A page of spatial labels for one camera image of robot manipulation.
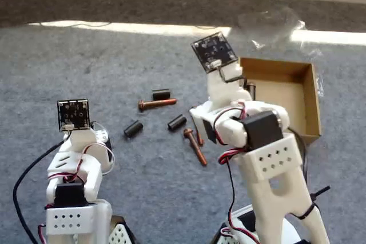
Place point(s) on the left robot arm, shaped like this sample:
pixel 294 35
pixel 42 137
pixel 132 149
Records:
pixel 91 181

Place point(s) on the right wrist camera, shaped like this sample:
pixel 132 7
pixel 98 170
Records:
pixel 215 50

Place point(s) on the black sleeve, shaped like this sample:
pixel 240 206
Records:
pixel 161 94
pixel 177 123
pixel 133 128

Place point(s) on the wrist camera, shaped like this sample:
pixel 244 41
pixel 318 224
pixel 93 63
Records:
pixel 215 50
pixel 73 115

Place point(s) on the copper bolt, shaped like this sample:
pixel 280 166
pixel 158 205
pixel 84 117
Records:
pixel 157 103
pixel 195 147

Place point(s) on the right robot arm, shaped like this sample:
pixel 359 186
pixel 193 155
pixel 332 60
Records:
pixel 274 178

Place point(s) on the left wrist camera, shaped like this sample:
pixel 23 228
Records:
pixel 73 115

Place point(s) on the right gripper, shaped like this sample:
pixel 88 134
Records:
pixel 226 98

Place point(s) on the clear plastic bag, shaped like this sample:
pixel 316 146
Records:
pixel 274 27

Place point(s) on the cardboard box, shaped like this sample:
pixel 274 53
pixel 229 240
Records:
pixel 286 101

